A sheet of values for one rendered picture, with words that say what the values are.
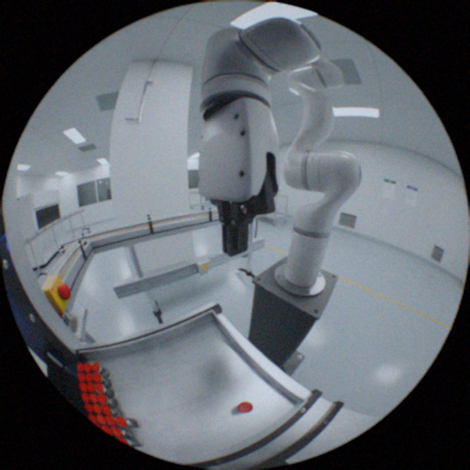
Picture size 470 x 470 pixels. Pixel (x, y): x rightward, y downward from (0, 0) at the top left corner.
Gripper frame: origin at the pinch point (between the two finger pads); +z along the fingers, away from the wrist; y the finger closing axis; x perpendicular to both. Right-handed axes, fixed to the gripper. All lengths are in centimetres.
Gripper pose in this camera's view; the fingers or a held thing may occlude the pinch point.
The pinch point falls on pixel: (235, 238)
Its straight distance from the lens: 17.6
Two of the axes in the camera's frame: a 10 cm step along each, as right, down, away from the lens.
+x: 7.8, -2.2, 5.8
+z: 0.0, 9.4, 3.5
